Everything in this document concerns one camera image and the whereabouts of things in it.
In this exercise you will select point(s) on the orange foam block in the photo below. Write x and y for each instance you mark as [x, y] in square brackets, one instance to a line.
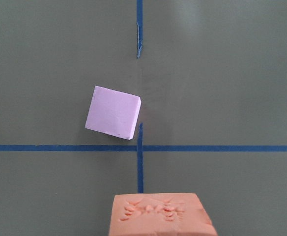
[160, 214]

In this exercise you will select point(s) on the pink foam block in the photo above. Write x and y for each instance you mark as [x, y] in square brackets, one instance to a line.
[113, 113]

